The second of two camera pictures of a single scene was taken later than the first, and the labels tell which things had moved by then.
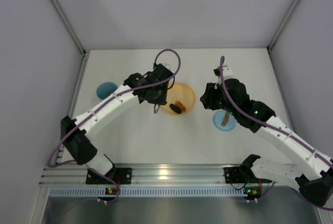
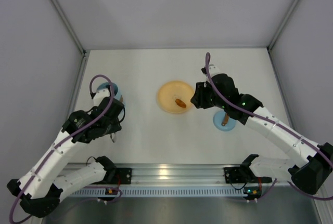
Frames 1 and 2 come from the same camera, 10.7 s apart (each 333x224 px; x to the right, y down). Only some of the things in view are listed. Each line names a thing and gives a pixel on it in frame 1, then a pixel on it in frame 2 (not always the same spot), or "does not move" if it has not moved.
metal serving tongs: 156,107 to 113,136
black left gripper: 158,97 to 104,131
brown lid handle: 226,119 does not move
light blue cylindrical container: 104,89 does not move
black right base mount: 236,175 does not move
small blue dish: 218,118 does not move
